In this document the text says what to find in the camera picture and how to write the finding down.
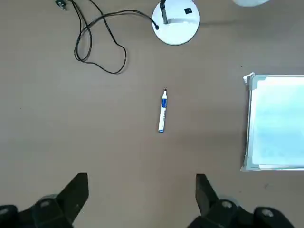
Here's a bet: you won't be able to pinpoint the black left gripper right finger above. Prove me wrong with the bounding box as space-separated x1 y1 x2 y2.
188 173 292 228

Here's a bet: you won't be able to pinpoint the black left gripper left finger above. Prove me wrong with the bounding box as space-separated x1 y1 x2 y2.
0 172 90 228

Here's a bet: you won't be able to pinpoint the blue and white marker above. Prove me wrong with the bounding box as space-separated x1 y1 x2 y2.
157 88 169 133

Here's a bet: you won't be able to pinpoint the silver framed whiteboard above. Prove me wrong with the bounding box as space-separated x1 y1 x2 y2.
240 72 304 172

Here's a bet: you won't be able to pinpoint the white desk lamp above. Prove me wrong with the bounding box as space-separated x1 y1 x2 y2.
151 0 271 46

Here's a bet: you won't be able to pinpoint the thin dark lamp cable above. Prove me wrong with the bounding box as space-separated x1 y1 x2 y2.
55 0 160 75

